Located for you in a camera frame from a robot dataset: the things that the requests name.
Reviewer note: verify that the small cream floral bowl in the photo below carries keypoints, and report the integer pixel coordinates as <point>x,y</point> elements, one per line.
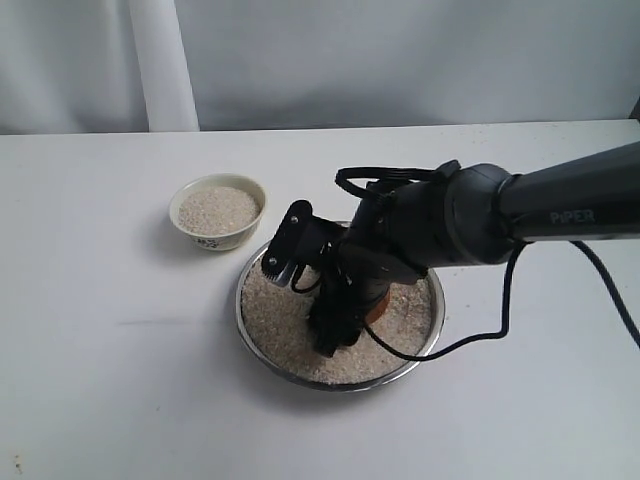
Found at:
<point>226,242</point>

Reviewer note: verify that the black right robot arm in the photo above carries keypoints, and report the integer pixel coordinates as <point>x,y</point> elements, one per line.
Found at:
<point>410,221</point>

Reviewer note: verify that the rice in small bowl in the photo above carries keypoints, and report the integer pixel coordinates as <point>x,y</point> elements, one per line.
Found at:
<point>217,210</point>

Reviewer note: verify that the large steel basin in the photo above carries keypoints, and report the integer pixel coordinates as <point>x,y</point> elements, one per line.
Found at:
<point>438,317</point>

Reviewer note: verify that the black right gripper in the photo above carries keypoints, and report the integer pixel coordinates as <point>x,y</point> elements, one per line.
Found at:
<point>372,260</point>

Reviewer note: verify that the brown wooden cup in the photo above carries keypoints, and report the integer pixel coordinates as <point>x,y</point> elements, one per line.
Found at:
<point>378,307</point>

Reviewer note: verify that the white backdrop curtain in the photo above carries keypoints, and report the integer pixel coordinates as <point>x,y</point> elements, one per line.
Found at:
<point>163,66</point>

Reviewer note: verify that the rice in steel basin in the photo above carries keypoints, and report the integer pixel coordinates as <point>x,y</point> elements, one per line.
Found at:
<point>275,319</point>

